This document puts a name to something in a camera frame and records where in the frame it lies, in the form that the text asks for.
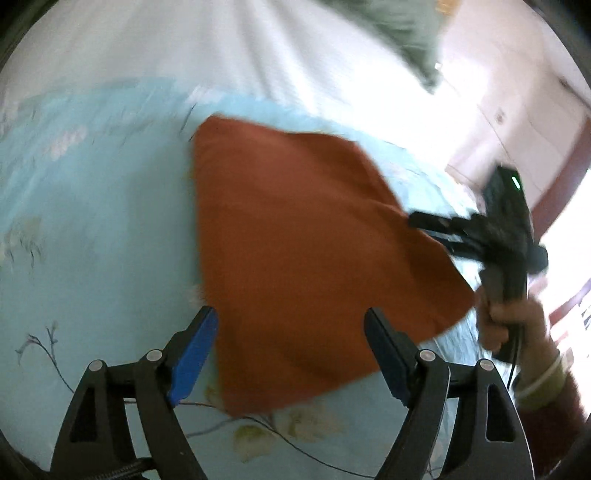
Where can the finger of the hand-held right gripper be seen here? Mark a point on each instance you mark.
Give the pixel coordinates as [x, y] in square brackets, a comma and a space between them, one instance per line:
[438, 222]
[457, 248]

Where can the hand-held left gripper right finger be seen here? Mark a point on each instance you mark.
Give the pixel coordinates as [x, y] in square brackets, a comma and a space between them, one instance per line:
[390, 357]

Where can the white striped duvet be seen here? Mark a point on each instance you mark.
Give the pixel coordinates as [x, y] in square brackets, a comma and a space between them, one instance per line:
[184, 41]

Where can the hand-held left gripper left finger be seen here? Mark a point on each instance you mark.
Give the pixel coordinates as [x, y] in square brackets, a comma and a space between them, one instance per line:
[194, 357]

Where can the pale bangle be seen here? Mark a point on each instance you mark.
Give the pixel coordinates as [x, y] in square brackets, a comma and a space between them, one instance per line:
[541, 384]

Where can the green cloth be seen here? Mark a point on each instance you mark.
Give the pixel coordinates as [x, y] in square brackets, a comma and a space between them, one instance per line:
[406, 32]

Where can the light blue floral bedsheet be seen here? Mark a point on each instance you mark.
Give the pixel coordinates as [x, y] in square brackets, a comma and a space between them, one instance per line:
[92, 230]

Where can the white wardrobe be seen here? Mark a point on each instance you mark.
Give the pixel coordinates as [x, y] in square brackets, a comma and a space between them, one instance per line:
[531, 92]

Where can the person's right forearm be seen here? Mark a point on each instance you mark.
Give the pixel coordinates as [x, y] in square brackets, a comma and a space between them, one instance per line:
[558, 429]

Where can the person's right hand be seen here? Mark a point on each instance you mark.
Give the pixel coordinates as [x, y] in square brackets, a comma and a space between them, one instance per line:
[531, 323]

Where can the orange knit sweater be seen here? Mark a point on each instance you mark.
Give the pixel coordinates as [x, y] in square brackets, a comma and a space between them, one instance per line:
[300, 230]

